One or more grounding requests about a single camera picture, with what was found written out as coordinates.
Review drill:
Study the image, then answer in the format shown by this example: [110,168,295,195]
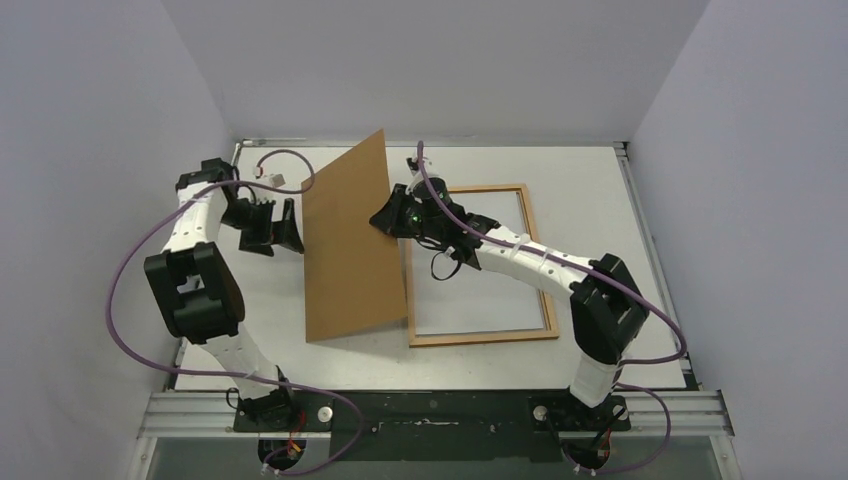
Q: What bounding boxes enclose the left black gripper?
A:
[222,198,304,257]

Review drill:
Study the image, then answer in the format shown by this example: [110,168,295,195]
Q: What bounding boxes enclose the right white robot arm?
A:
[369,179,650,429]

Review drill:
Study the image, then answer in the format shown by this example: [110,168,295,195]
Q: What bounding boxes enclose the wooden picture frame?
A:
[402,184,560,348]

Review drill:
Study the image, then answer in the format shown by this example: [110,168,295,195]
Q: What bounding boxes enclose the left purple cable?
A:
[105,148,367,478]

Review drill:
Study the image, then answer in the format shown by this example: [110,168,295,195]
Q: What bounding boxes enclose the brown cardboard backing board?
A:
[301,131,408,343]

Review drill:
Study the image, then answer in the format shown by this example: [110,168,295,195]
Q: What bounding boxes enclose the purple cable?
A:
[415,140,689,477]
[105,148,367,478]

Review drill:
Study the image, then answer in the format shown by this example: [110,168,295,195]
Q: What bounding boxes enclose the printed plant photo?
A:
[411,192,548,337]

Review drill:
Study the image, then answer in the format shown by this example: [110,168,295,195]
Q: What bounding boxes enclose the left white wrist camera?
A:
[254,167,286,189]

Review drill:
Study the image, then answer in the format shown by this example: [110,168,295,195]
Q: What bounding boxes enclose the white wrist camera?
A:
[406,156,437,183]
[254,167,286,189]

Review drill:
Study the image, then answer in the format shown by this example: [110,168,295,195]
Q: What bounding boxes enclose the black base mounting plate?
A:
[232,390,631,468]

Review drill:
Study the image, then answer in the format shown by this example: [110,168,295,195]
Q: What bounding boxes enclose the aluminium rail front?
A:
[141,389,734,439]

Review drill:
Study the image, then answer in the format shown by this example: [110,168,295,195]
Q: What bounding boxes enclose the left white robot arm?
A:
[144,158,304,431]

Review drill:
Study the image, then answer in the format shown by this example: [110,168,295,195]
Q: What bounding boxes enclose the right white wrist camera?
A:
[406,156,437,183]

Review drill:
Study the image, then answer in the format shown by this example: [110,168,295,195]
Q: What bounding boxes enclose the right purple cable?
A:
[415,140,689,477]

